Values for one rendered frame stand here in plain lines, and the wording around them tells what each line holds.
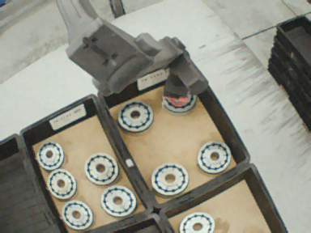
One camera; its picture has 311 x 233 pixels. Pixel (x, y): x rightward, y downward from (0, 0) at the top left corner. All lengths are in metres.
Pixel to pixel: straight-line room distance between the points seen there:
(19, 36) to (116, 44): 2.31
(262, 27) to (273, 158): 1.53
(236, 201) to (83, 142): 0.50
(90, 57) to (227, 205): 0.69
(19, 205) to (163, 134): 0.56
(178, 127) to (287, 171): 0.46
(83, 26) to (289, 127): 1.01
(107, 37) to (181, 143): 0.67
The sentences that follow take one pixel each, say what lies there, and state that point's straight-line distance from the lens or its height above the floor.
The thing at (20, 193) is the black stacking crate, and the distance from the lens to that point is 1.20.
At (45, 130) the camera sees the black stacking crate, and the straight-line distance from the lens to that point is 1.19.
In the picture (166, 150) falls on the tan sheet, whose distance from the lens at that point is 1.16.
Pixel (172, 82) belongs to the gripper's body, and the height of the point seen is 0.98.
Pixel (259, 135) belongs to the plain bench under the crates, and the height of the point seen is 0.70.
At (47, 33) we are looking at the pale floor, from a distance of 2.71.
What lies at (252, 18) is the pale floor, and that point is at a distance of 2.74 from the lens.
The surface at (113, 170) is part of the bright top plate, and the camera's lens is 1.11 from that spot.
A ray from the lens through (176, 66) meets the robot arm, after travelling 0.99.
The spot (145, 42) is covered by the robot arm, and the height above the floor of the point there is 1.44.
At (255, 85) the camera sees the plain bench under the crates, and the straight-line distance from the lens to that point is 1.46.
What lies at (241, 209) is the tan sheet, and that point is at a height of 0.83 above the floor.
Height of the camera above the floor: 1.89
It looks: 61 degrees down
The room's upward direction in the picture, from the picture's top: 4 degrees counter-clockwise
